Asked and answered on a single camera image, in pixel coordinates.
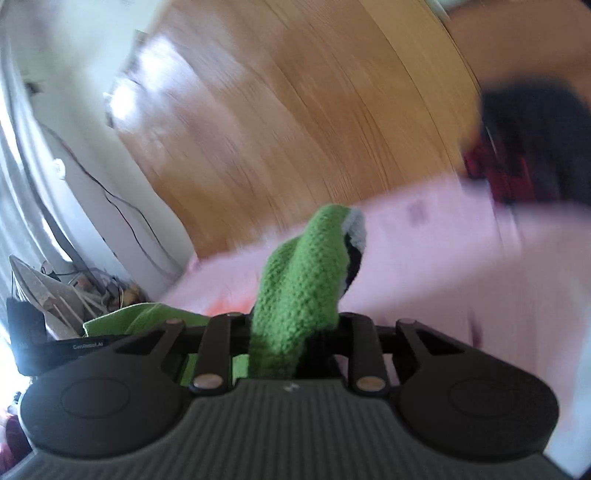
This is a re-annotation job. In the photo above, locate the white grey curtain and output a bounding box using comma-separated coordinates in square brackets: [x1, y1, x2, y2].
[0, 0, 79, 282]

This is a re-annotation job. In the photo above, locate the wood grain headboard panel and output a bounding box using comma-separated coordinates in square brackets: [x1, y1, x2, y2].
[105, 0, 485, 260]

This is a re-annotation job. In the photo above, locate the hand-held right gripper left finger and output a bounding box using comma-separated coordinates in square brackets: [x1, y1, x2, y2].
[115, 314, 251, 396]

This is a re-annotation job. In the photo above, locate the navy red knit sweater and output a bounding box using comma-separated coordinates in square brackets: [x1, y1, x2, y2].
[463, 78, 591, 207]

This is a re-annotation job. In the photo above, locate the pink bed sheet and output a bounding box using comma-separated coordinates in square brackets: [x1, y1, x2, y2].
[161, 173, 591, 476]

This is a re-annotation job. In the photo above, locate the green striped knit sweater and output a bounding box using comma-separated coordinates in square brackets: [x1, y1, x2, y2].
[83, 203, 368, 389]

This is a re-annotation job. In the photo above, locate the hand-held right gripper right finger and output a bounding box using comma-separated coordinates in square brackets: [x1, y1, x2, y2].
[338, 313, 465, 397]

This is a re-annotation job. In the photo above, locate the black wall cable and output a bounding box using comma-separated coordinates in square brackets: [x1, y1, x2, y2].
[44, 124, 183, 278]

